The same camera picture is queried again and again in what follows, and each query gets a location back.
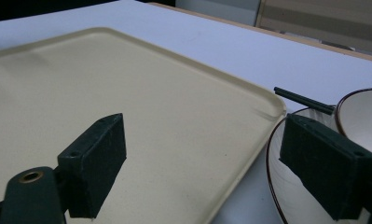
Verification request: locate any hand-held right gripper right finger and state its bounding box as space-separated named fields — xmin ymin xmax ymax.
xmin=279 ymin=113 xmax=372 ymax=221

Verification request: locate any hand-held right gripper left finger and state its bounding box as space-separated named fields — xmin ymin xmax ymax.
xmin=57 ymin=112 xmax=128 ymax=219

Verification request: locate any white bowl with brown rim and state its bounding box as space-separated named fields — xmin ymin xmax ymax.
xmin=265 ymin=106 xmax=372 ymax=224
xmin=334 ymin=87 xmax=372 ymax=175

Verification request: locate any beige plastic tray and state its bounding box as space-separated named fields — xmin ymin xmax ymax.
xmin=0 ymin=26 xmax=288 ymax=224

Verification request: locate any dark chopstick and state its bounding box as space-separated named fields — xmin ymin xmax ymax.
xmin=273 ymin=86 xmax=337 ymax=110
xmin=292 ymin=96 xmax=335 ymax=116

